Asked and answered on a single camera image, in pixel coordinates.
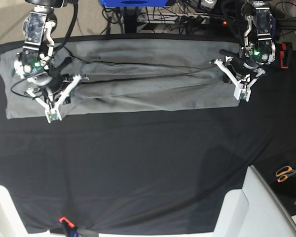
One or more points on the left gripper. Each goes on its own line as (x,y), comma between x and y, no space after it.
(240,67)

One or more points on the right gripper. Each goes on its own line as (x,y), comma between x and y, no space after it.
(51,82)

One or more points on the grey T-shirt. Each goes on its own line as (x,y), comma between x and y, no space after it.
(133,75)

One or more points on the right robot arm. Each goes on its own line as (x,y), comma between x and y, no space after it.
(35,62)

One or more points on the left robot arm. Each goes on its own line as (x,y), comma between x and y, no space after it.
(257,48)

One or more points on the red black clamp right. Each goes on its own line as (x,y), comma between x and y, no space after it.
(285,54)

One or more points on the white power strip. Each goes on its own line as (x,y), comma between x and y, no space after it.
(175,18)

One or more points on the blue plastic box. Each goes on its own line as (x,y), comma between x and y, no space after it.
(133,3)

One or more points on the black table cloth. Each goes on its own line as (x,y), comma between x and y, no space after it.
(147,172)

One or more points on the red blue clamp bottom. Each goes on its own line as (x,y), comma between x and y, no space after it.
(69,228)

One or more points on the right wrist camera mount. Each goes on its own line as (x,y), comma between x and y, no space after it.
(52,105)

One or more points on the black stand post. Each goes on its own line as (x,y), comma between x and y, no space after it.
(130,17)

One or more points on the orange handled scissors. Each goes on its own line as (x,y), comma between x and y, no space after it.
(284,173)

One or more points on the white table frame left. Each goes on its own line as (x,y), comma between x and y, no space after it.
(11,224)

